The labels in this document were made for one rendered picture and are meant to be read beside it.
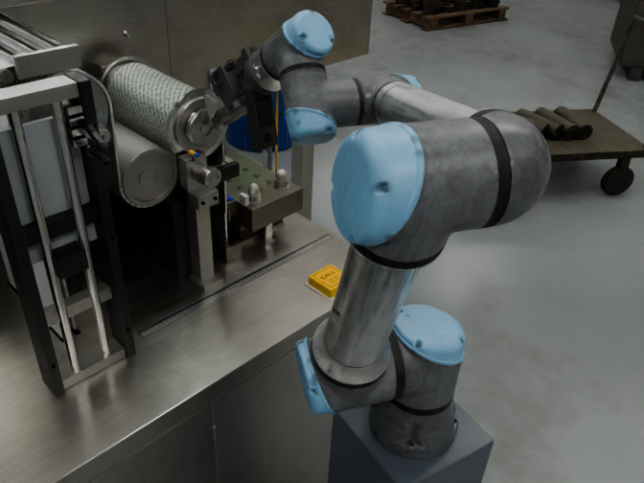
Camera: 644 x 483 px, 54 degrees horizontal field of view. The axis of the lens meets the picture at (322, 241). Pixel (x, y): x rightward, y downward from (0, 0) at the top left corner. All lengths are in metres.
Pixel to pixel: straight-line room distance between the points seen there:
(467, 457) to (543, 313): 1.87
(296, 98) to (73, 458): 0.67
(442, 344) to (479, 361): 1.67
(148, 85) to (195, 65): 0.34
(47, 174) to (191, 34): 0.71
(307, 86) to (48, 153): 0.40
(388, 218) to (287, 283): 0.85
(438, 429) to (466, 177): 0.56
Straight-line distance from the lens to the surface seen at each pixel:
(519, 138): 0.65
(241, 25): 1.73
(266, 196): 1.47
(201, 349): 1.26
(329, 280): 1.39
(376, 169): 0.58
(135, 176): 1.25
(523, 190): 0.64
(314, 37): 0.99
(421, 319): 0.99
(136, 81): 1.38
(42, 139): 1.02
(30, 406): 1.23
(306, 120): 0.96
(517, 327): 2.84
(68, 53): 1.09
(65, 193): 1.07
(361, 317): 0.78
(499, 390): 2.54
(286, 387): 1.43
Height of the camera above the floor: 1.76
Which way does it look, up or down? 34 degrees down
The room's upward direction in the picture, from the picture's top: 3 degrees clockwise
